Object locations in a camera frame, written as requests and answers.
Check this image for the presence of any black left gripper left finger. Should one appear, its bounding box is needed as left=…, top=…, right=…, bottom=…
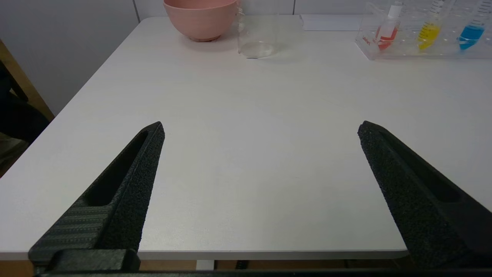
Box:
left=28, top=122, right=166, bottom=274

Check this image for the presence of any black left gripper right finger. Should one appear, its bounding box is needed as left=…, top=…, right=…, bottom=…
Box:
left=357, top=120, right=492, bottom=270

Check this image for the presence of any test tube with red pigment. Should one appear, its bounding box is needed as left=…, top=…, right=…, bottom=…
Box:
left=375, top=2, right=403, bottom=51

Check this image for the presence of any clear plastic test tube rack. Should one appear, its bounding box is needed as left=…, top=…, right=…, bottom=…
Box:
left=355, top=1, right=492, bottom=60

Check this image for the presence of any test tube with yellow pigment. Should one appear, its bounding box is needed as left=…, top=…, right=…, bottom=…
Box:
left=418, top=0, right=449, bottom=50

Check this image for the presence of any test tube with blue pigment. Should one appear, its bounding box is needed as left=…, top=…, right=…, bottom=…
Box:
left=458, top=0, right=492, bottom=51

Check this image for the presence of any clear glass beaker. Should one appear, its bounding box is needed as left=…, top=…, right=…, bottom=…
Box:
left=237, top=0, right=280, bottom=59

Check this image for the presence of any person in dark trousers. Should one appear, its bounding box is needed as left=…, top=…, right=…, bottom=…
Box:
left=0, top=62, right=51, bottom=145

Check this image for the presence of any pink plastic bowl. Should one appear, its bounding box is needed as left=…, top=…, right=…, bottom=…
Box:
left=163, top=0, right=239, bottom=42

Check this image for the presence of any white paper sheet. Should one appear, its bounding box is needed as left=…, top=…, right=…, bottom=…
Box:
left=300, top=15, right=364, bottom=32

